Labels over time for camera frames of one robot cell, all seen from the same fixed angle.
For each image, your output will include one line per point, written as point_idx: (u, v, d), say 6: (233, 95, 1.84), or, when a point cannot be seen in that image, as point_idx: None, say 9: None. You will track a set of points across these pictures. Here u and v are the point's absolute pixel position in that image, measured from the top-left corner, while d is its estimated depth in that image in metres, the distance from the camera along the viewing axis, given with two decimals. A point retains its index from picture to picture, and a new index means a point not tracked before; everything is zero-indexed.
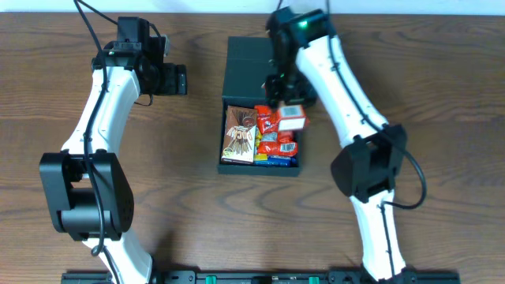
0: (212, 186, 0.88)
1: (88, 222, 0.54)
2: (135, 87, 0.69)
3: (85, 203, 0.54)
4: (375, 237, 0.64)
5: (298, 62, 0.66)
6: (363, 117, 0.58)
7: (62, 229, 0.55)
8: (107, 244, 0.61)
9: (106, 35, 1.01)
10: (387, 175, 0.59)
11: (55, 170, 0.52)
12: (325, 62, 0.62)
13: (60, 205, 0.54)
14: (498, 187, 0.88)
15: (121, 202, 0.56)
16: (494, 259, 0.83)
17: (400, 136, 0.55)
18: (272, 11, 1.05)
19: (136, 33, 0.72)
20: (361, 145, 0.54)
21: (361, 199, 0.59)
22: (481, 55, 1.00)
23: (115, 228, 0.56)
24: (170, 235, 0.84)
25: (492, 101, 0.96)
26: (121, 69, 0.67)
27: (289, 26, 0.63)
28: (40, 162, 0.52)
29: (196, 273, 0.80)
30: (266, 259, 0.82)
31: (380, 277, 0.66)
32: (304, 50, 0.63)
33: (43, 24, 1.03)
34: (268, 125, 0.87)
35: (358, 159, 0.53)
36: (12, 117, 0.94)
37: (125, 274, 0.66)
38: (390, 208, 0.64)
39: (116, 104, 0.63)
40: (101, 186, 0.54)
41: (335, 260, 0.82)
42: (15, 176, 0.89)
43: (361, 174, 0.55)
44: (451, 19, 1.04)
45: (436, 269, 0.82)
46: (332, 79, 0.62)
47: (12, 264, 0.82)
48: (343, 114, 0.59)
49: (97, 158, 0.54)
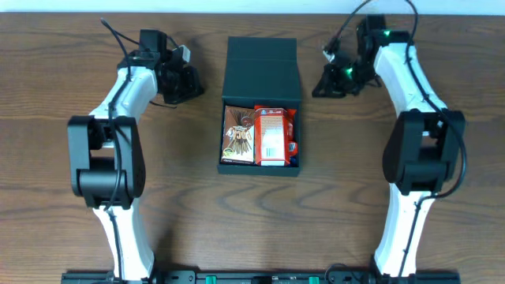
0: (212, 186, 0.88)
1: (103, 184, 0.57)
2: (154, 84, 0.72)
3: (102, 170, 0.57)
4: (400, 233, 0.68)
5: (376, 60, 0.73)
6: (424, 98, 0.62)
7: (79, 192, 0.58)
8: (117, 215, 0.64)
9: (106, 35, 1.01)
10: (438, 174, 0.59)
11: (81, 130, 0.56)
12: (398, 57, 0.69)
13: (80, 163, 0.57)
14: (499, 188, 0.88)
15: (136, 167, 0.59)
16: (494, 259, 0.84)
17: (458, 121, 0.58)
18: (271, 11, 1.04)
19: (155, 43, 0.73)
20: (418, 117, 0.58)
21: (403, 190, 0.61)
22: (483, 56, 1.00)
23: (129, 192, 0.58)
24: (171, 235, 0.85)
25: (492, 101, 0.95)
26: (144, 68, 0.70)
27: (375, 35, 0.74)
28: (68, 123, 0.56)
29: (195, 273, 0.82)
30: (266, 259, 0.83)
31: (387, 272, 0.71)
32: (383, 47, 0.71)
33: (41, 24, 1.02)
34: (266, 122, 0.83)
35: (410, 125, 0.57)
36: (11, 117, 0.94)
37: (132, 260, 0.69)
38: (424, 211, 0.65)
39: (137, 86, 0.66)
40: (122, 145, 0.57)
41: (334, 260, 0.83)
42: (14, 176, 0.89)
43: (411, 147, 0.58)
44: (452, 18, 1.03)
45: (435, 269, 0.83)
46: (402, 70, 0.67)
47: (13, 264, 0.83)
48: (409, 97, 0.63)
49: (120, 121, 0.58)
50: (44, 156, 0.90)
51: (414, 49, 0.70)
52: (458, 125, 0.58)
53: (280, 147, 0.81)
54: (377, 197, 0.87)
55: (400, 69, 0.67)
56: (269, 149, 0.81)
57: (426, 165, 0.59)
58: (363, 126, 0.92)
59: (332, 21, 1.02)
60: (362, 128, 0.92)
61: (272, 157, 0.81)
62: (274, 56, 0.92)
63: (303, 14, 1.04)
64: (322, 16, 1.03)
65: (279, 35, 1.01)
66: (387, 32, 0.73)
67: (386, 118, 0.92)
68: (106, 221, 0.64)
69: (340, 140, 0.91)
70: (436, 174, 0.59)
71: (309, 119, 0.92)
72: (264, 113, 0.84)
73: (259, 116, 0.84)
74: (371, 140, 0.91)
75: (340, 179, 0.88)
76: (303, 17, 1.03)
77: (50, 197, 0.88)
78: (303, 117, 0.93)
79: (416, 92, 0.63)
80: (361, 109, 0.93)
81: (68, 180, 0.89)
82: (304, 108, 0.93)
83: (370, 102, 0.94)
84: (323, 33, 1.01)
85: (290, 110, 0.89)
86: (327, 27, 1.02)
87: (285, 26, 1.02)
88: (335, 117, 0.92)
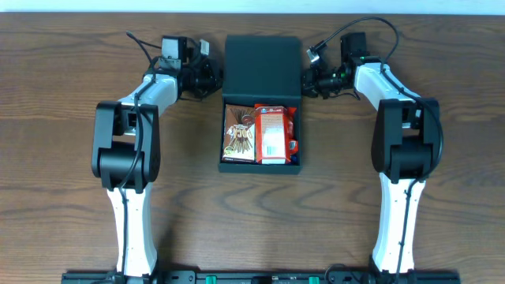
0: (212, 186, 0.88)
1: (121, 166, 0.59)
2: (174, 87, 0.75)
3: (121, 153, 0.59)
4: (394, 223, 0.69)
5: (355, 77, 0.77)
6: (399, 90, 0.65)
7: (98, 173, 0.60)
8: (129, 199, 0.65)
9: (106, 35, 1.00)
10: (424, 161, 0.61)
11: (109, 114, 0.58)
12: (373, 69, 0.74)
13: (102, 145, 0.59)
14: (499, 188, 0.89)
15: (154, 154, 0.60)
16: (493, 259, 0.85)
17: (433, 106, 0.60)
18: (271, 10, 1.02)
19: (177, 50, 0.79)
20: (397, 104, 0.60)
21: (392, 178, 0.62)
22: (484, 56, 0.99)
23: (145, 177, 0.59)
24: (170, 234, 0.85)
25: (492, 101, 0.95)
26: (169, 76, 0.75)
27: (353, 60, 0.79)
28: (98, 106, 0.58)
29: (195, 273, 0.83)
30: (266, 259, 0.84)
31: (385, 268, 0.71)
32: (360, 65, 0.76)
33: (39, 22, 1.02)
34: (266, 119, 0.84)
35: (390, 111, 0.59)
36: (11, 117, 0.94)
37: (136, 252, 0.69)
38: (416, 200, 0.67)
39: (160, 86, 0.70)
40: (144, 127, 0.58)
41: (335, 260, 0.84)
42: (14, 175, 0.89)
43: (396, 135, 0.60)
44: (454, 17, 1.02)
45: (435, 269, 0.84)
46: (378, 78, 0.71)
47: (14, 263, 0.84)
48: (386, 93, 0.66)
49: (144, 106, 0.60)
50: (44, 156, 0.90)
51: (387, 65, 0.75)
52: (436, 110, 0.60)
53: (281, 146, 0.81)
54: (377, 197, 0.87)
55: (375, 78, 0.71)
56: (269, 147, 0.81)
57: (413, 152, 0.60)
58: (363, 126, 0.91)
59: (333, 20, 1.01)
60: (363, 128, 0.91)
61: (273, 155, 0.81)
62: (274, 50, 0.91)
63: (304, 13, 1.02)
64: (323, 16, 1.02)
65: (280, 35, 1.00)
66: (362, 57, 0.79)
67: None
68: (117, 204, 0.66)
69: (341, 140, 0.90)
70: (420, 161, 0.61)
71: (309, 119, 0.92)
72: (264, 113, 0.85)
73: (259, 114, 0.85)
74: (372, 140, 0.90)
75: (340, 179, 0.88)
76: (304, 17, 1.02)
77: (50, 198, 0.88)
78: (304, 117, 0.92)
79: (391, 89, 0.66)
80: (362, 109, 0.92)
81: (67, 181, 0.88)
82: (304, 108, 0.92)
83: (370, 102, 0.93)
84: (323, 34, 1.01)
85: (290, 108, 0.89)
86: (328, 27, 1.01)
87: (285, 26, 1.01)
88: (336, 117, 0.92)
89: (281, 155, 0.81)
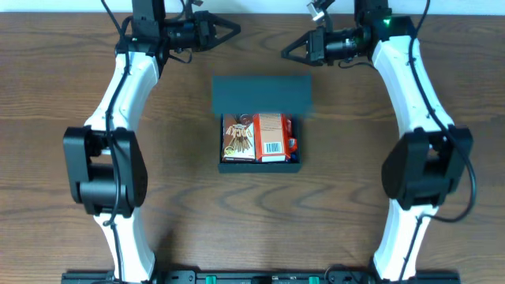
0: (211, 186, 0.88)
1: (105, 194, 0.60)
2: (155, 73, 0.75)
3: (102, 180, 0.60)
4: (402, 243, 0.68)
5: (375, 54, 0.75)
6: (429, 112, 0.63)
7: (80, 199, 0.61)
8: (117, 223, 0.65)
9: (107, 36, 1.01)
10: (440, 190, 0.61)
11: (78, 144, 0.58)
12: (401, 57, 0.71)
13: (79, 177, 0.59)
14: (498, 187, 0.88)
15: (137, 178, 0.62)
16: (494, 259, 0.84)
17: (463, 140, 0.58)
18: (271, 11, 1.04)
19: (151, 12, 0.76)
20: (423, 139, 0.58)
21: (405, 205, 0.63)
22: (482, 55, 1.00)
23: (129, 203, 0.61)
24: (170, 235, 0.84)
25: (493, 100, 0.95)
26: (144, 54, 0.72)
27: (374, 24, 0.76)
28: (65, 136, 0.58)
29: (195, 272, 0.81)
30: (266, 259, 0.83)
31: (386, 278, 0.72)
32: (384, 42, 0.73)
33: (42, 24, 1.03)
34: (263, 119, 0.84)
35: (413, 147, 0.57)
36: (11, 117, 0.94)
37: (136, 266, 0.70)
38: (425, 225, 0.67)
39: (136, 85, 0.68)
40: (118, 158, 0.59)
41: (335, 260, 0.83)
42: (15, 175, 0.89)
43: (414, 170, 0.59)
44: (450, 19, 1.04)
45: (435, 269, 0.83)
46: (405, 72, 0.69)
47: (12, 264, 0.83)
48: (413, 110, 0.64)
49: (117, 133, 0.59)
50: (45, 156, 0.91)
51: (417, 43, 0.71)
52: (465, 144, 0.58)
53: (280, 143, 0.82)
54: (377, 196, 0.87)
55: (402, 74, 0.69)
56: (270, 144, 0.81)
57: (430, 182, 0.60)
58: (362, 127, 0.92)
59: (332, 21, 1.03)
60: (362, 129, 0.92)
61: (273, 153, 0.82)
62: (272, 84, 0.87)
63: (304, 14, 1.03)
64: None
65: (280, 35, 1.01)
66: (387, 21, 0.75)
67: (385, 118, 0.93)
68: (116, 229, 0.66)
69: (340, 140, 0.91)
70: (438, 190, 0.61)
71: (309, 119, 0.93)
72: None
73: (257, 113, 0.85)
74: (371, 140, 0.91)
75: (341, 179, 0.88)
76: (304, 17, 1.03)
77: (50, 197, 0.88)
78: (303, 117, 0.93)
79: (420, 107, 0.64)
80: (360, 110, 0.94)
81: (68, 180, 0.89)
82: None
83: (368, 102, 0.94)
84: None
85: None
86: None
87: (285, 26, 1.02)
88: (334, 117, 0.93)
89: (281, 152, 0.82)
